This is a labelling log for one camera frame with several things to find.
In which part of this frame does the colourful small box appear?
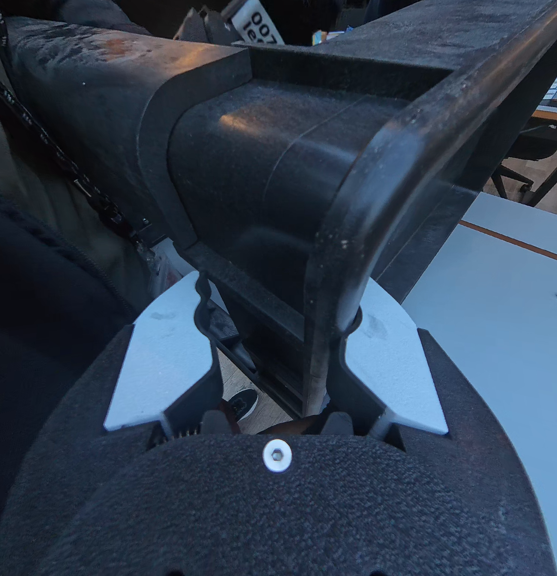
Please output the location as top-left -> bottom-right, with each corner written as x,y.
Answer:
312,29 -> 351,46

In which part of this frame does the black office chair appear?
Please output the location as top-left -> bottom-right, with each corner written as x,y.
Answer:
490,121 -> 557,208

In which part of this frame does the dark jacket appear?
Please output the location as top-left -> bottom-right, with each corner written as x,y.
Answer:
0,189 -> 140,541

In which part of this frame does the grey desk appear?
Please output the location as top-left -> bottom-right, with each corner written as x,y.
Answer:
402,191 -> 557,572

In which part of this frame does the black shoe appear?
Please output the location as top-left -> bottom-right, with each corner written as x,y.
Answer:
222,388 -> 260,424

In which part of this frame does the black plastic crate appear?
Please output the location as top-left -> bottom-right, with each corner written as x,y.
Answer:
4,0 -> 557,417

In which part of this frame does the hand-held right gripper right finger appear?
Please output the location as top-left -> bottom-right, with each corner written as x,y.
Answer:
326,275 -> 450,437

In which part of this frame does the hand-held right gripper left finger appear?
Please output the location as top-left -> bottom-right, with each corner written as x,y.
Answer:
103,270 -> 225,439

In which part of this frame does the olive shirt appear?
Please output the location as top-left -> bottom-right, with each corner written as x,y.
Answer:
0,45 -> 142,311

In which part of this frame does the wooden background table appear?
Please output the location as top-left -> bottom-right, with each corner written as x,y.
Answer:
528,76 -> 557,131

